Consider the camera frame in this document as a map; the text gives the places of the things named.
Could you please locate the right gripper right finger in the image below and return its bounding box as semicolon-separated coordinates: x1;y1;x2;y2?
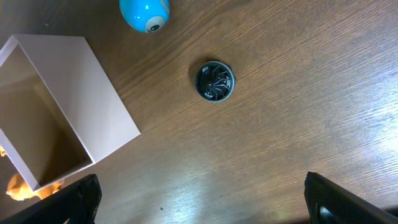
304;172;397;224

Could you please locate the yellow rubber animal toy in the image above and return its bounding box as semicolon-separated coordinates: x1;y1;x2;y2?
0;146;65;202

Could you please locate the blue toy ball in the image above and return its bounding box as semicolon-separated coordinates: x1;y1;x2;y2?
119;0;170;33

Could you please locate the open pink cardboard box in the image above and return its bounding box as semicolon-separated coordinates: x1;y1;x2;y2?
1;34;140;191

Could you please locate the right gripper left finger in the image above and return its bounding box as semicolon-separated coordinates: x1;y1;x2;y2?
2;174;102;224

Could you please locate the black round disc toy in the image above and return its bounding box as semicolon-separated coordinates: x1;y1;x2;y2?
194;60;236;103

